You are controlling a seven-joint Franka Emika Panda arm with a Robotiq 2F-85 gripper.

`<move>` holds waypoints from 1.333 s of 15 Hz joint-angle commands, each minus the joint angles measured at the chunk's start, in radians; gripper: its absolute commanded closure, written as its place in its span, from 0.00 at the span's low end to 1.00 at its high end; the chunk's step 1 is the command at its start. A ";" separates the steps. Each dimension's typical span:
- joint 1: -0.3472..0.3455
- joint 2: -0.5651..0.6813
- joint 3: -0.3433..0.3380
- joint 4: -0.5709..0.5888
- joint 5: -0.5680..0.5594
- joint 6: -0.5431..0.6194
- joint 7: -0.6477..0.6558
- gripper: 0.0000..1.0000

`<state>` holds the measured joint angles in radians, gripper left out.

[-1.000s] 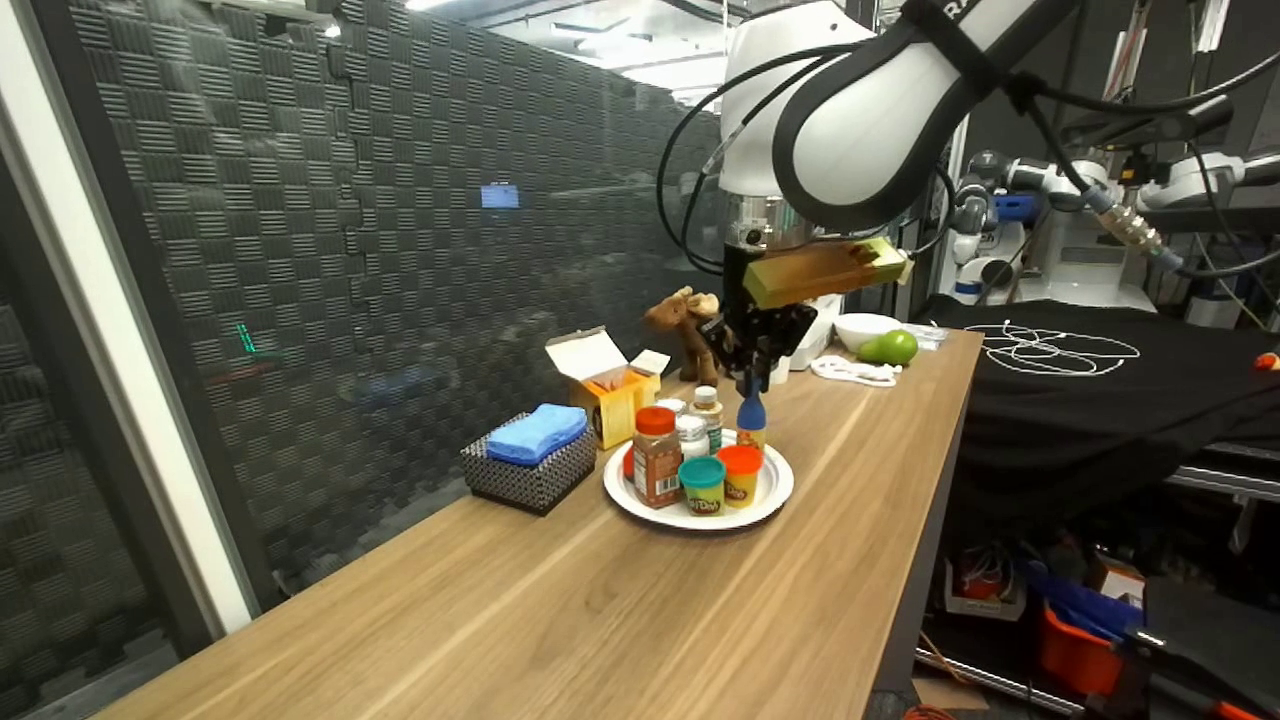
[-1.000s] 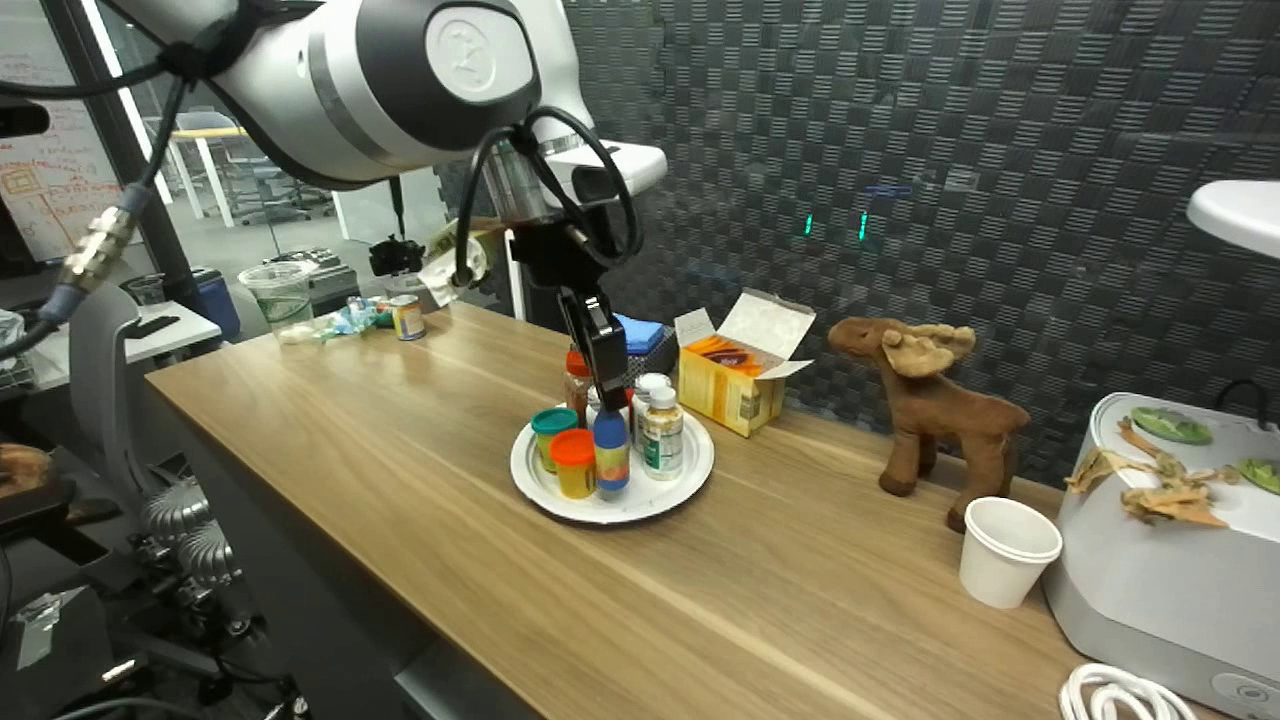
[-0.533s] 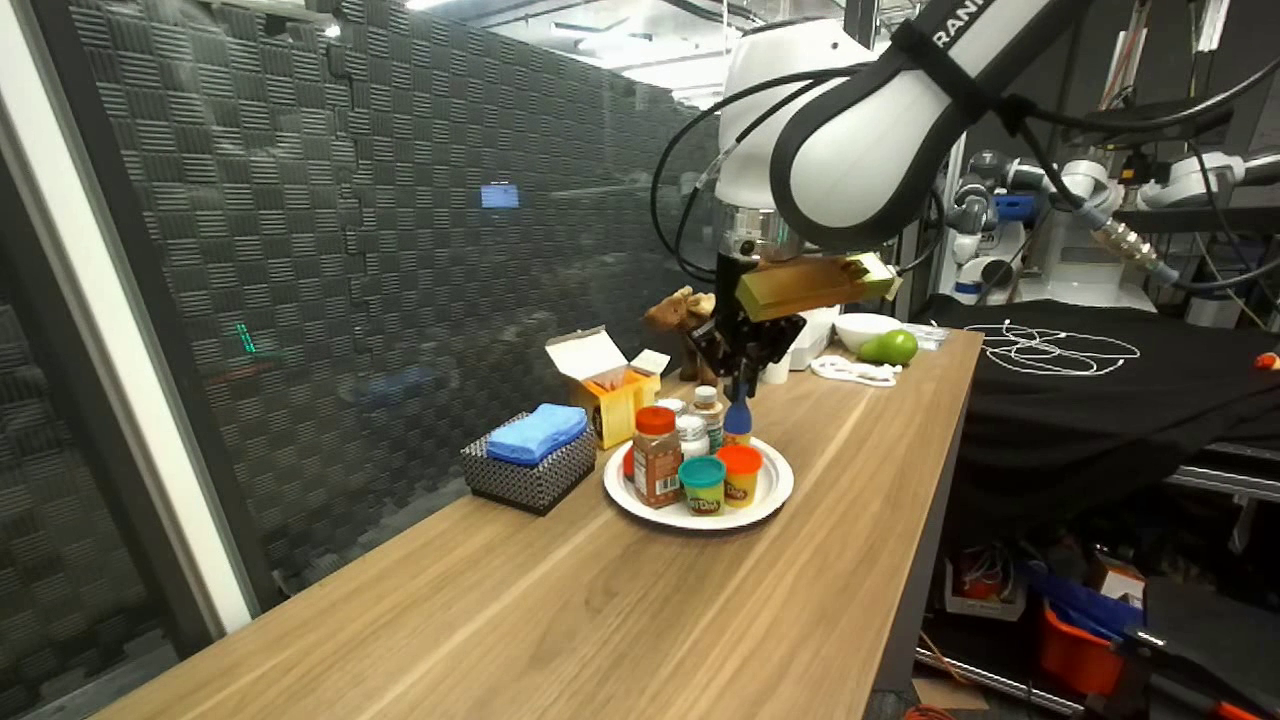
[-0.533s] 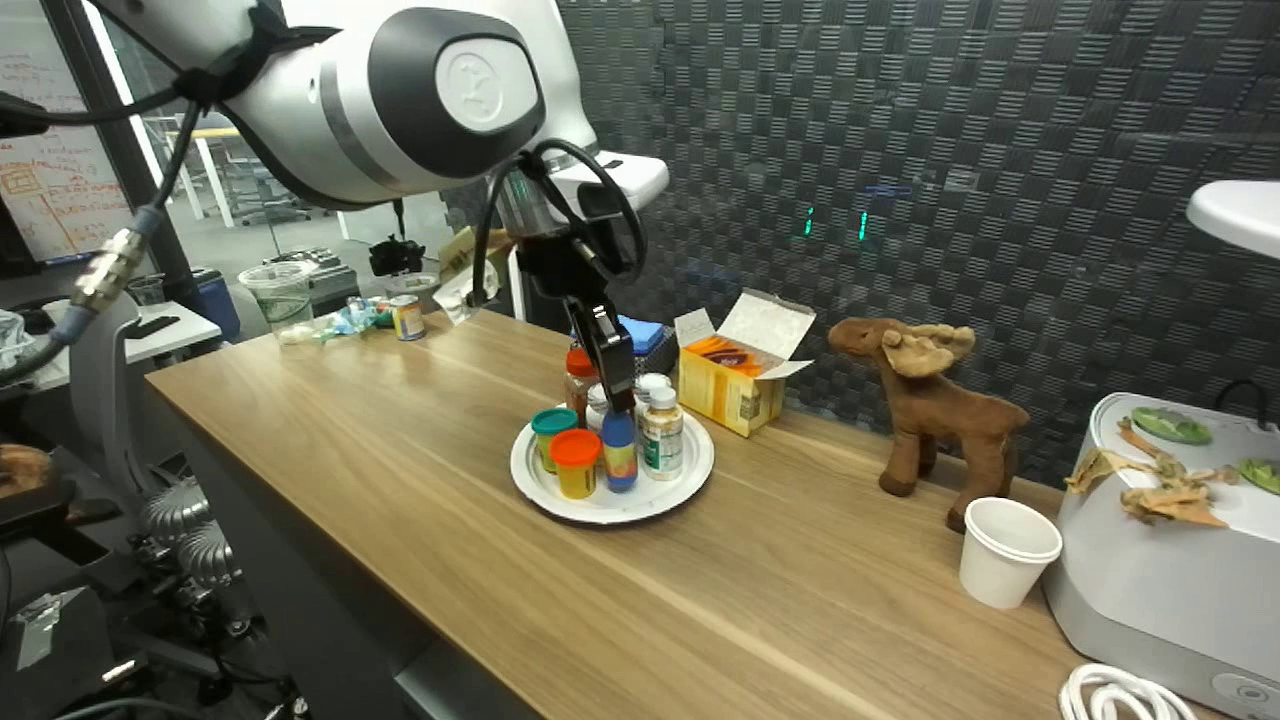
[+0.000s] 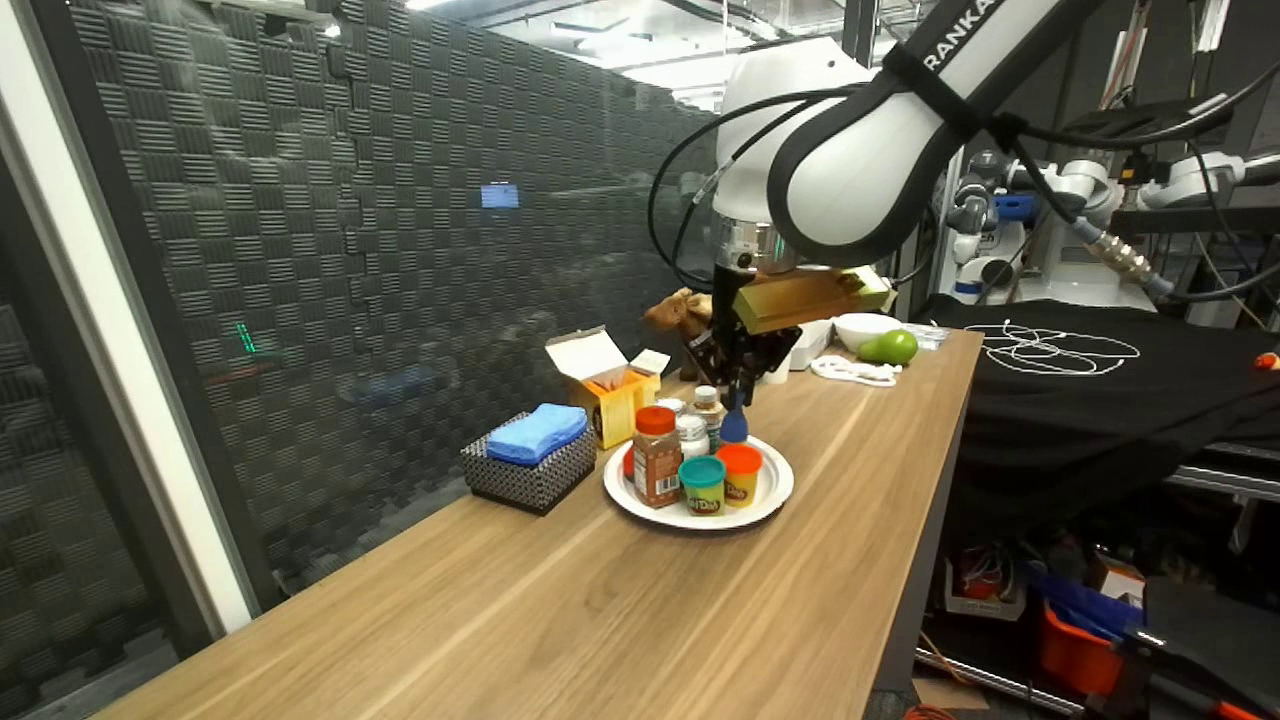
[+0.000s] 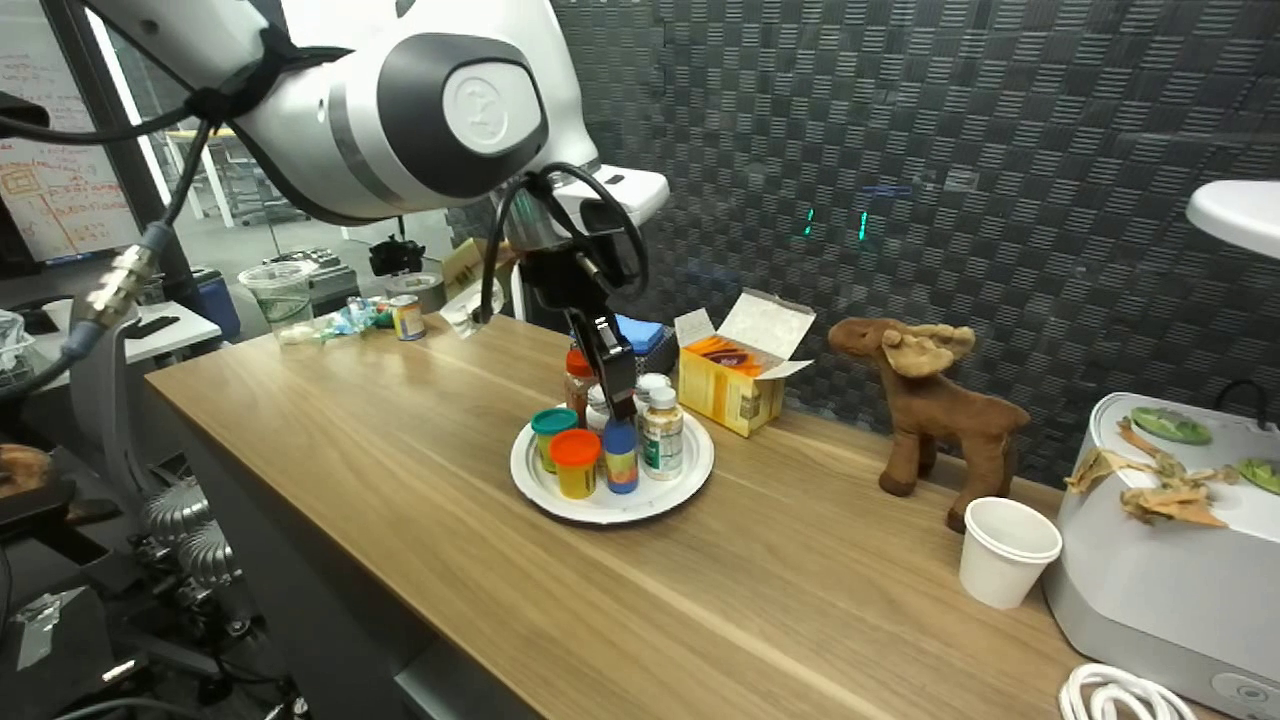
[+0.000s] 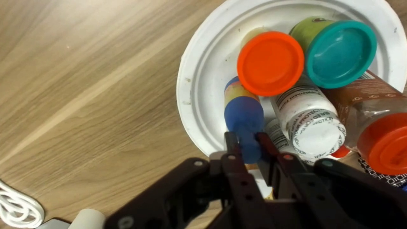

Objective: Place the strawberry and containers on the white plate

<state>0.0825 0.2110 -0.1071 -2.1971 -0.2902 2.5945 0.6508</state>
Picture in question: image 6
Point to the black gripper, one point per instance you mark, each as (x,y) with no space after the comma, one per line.
(580,280)

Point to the white pill bottle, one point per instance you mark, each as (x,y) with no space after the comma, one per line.
(654,384)
(596,408)

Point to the teal-lid dough container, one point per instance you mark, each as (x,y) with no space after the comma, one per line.
(552,429)

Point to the blue toy bowling pin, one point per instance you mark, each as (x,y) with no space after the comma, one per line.
(623,462)

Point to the green-label white supplement bottle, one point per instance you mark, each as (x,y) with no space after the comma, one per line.
(661,441)

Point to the orange-lid dough container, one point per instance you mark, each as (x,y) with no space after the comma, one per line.
(576,466)

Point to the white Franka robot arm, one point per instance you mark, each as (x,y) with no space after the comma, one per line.
(400,123)

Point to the white paper plate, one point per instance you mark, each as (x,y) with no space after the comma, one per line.
(654,503)

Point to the blue sponge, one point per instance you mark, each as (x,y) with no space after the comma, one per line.
(641,335)

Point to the yellow open cardboard box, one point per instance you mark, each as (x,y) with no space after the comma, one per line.
(721,383)

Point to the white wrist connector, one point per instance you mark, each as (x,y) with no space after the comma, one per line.
(626,192)

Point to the small labelled jar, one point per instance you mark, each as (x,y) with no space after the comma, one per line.
(410,320)

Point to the metal bowl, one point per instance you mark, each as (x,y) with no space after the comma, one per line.
(406,285)

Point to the black desk gadget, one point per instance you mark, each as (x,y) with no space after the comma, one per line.
(394,253)

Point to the clear plastic wrappers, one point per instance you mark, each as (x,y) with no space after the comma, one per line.
(341,320)

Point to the white bucket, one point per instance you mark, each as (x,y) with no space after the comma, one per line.
(280,292)

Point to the brown moose plush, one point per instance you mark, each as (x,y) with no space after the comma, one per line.
(945,413)

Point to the blue bin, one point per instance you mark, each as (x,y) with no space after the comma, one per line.
(213,304)

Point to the white side desk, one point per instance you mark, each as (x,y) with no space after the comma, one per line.
(162,343)

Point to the white paper cup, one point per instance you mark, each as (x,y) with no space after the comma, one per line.
(1004,554)

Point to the dried brown plant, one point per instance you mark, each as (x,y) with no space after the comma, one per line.
(1175,503)

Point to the white hydroponic planter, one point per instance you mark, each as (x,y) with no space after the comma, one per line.
(1163,584)

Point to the white planter lamp head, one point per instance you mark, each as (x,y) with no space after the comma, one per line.
(1241,217)

